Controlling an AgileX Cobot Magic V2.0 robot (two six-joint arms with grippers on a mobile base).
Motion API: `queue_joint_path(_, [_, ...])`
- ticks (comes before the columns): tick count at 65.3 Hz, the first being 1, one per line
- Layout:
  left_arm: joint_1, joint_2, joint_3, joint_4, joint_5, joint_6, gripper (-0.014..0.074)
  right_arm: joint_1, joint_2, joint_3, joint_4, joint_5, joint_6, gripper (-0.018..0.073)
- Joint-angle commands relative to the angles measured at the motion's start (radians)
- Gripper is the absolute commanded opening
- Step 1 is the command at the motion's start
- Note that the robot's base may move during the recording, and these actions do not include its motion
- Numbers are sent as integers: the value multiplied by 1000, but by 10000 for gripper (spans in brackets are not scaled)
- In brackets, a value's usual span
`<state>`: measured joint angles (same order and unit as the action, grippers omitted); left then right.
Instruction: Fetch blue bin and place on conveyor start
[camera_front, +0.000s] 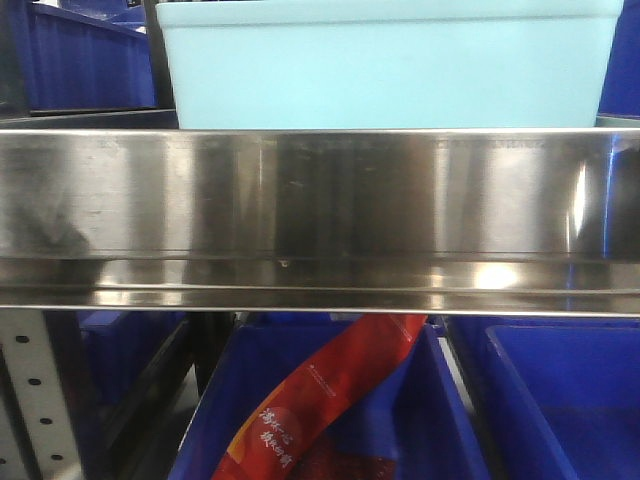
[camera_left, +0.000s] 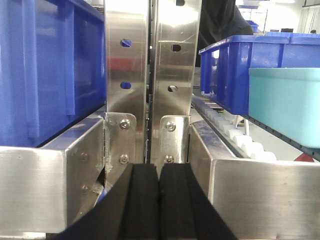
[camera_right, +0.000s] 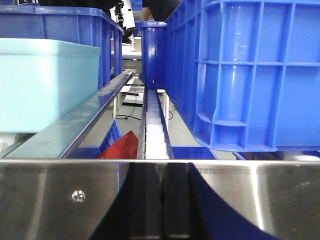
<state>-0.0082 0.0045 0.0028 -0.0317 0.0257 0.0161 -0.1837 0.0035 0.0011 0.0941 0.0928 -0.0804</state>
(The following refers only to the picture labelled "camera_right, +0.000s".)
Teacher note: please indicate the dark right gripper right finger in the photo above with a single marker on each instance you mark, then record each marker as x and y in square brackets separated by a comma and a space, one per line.
[191, 210]

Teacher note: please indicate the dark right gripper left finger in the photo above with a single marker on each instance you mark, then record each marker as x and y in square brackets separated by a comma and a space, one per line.
[135, 213]

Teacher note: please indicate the light turquoise plastic bin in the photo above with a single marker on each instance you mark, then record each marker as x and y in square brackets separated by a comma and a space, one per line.
[42, 79]

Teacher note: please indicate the narrow blue bin behind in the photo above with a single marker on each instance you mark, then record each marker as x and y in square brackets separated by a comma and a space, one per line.
[154, 53]

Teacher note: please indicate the red printed snack bag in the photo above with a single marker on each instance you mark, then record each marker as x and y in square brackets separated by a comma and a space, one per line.
[124, 148]

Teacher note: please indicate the large blue ribbed crate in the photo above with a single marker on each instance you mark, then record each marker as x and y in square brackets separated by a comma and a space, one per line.
[245, 74]

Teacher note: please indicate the blue crate upper left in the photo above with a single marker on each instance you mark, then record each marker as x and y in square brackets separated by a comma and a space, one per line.
[80, 25]

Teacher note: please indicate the person in black clothes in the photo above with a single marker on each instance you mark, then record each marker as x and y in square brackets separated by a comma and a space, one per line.
[160, 10]

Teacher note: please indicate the white roller track rail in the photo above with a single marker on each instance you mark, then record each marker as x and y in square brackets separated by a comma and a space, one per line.
[153, 140]

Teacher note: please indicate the stainless steel shelf rail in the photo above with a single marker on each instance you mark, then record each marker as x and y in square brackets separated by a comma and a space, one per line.
[43, 199]

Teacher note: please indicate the steel divider rail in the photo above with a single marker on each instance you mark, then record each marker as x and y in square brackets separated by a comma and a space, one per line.
[61, 138]

